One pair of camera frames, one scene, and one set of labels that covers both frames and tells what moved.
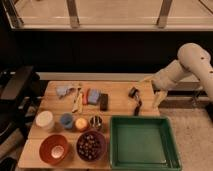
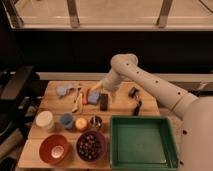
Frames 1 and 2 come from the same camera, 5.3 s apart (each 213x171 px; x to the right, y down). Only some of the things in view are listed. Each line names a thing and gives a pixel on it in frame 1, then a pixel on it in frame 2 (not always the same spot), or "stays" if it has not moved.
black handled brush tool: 134,93 stays
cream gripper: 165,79 → 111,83
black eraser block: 104,99 stays
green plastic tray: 143,143 stays
